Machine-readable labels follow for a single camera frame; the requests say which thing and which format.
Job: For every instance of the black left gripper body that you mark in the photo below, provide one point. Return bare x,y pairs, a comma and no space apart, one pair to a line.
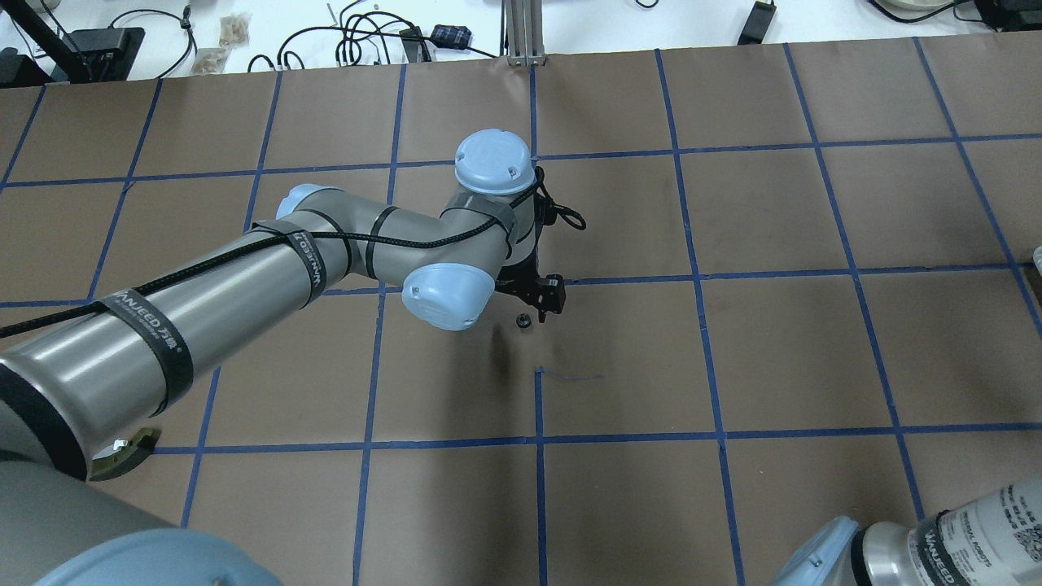
518,275

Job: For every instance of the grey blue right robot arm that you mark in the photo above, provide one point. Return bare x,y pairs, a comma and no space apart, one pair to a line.
994,540

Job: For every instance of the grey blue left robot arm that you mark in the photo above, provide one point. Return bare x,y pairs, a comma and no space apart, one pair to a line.
92,371

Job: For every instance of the black power adapter brick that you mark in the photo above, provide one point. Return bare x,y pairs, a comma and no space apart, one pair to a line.
757,23

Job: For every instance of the curved brake shoe part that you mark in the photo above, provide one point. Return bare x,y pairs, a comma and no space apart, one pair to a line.
124,455

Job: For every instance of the aluminium frame post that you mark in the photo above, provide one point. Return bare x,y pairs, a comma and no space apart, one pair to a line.
522,31

